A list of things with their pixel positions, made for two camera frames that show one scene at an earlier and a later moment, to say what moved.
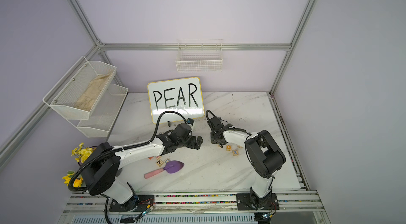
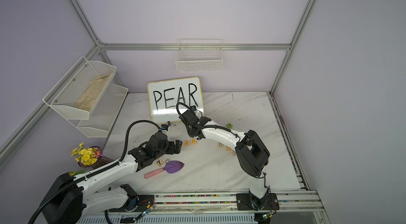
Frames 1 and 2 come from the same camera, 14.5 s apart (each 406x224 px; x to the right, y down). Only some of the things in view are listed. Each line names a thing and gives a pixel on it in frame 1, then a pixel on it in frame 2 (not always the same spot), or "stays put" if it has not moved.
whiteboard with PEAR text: (184, 95) stays put
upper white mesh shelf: (76, 93) stays put
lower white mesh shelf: (101, 117) stays put
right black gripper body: (212, 138) → (199, 120)
